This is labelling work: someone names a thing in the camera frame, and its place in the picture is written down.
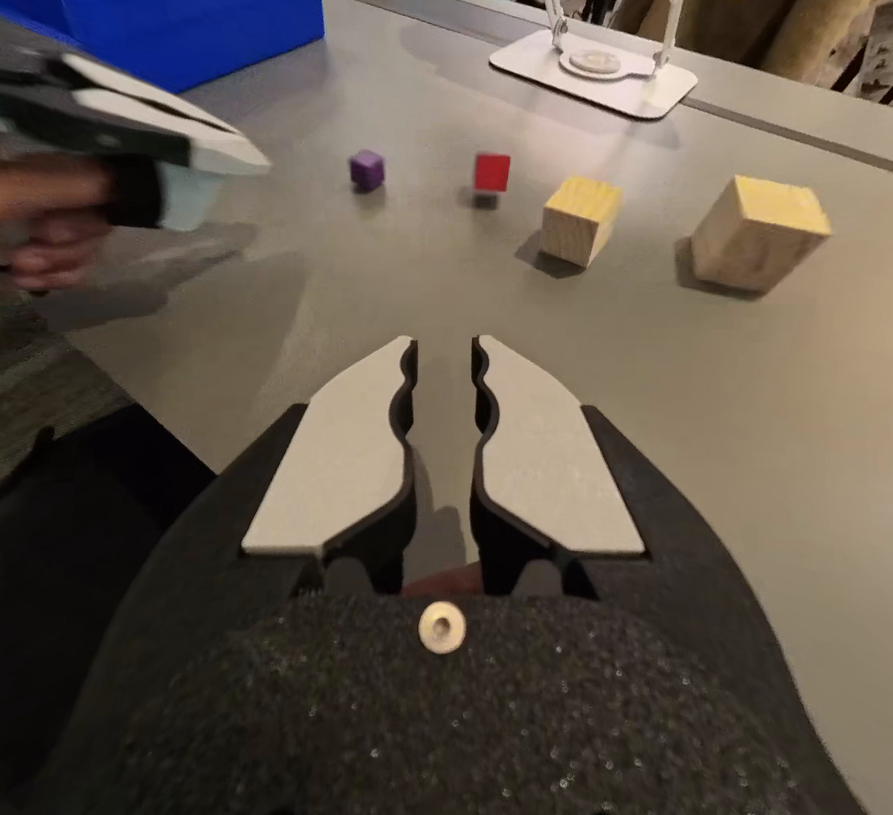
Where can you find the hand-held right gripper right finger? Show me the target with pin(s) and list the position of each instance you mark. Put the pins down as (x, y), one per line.
(551, 466)

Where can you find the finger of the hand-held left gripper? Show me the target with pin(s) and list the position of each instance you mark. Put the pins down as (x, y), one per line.
(223, 152)
(139, 93)

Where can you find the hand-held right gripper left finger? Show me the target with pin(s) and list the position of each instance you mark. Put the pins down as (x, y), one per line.
(335, 466)

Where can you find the medium wooden cube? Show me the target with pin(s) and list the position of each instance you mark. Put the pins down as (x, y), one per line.
(579, 222)

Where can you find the red wooden cube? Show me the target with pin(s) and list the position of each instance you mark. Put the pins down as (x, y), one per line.
(492, 172)

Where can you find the person's left hand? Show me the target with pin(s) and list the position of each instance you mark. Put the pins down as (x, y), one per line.
(49, 215)

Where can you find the purple wooden cube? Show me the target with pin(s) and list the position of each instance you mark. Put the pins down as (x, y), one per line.
(368, 170)

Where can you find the person's leg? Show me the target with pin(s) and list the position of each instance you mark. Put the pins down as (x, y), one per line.
(70, 585)

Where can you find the large plain wooden cube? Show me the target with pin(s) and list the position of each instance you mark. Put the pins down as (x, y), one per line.
(757, 236)

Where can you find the white folding stand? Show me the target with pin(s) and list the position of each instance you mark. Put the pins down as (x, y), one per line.
(600, 83)

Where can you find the tan chair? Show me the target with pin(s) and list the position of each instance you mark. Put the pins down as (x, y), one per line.
(788, 13)

